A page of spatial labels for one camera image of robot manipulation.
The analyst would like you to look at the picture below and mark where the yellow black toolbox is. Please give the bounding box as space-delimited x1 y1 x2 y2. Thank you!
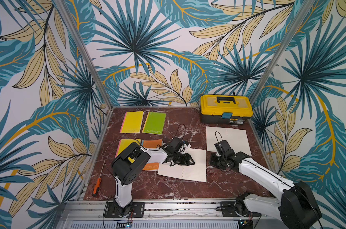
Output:
200 94 253 125

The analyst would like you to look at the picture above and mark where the orange handled screwdriver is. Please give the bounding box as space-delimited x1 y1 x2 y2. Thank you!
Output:
92 165 104 197

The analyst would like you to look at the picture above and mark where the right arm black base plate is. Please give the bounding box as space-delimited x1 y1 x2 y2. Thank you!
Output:
216 201 261 218

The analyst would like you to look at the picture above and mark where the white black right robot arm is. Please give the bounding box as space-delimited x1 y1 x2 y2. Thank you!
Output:
209 152 322 229

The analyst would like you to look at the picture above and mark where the yellow notebook pink spine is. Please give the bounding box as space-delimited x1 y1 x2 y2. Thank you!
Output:
120 111 144 134

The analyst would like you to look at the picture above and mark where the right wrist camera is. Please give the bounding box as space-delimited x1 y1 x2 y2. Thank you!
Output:
214 140 235 157

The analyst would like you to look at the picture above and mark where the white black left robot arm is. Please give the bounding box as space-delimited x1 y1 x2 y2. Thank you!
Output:
111 137 195 216

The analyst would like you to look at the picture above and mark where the green cover notebook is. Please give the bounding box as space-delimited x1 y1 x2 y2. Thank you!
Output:
142 112 166 135

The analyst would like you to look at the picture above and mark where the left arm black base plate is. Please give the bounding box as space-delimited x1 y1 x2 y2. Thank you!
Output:
103 201 145 218

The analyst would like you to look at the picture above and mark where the orange cover notebook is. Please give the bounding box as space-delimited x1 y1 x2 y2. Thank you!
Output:
142 139 163 171

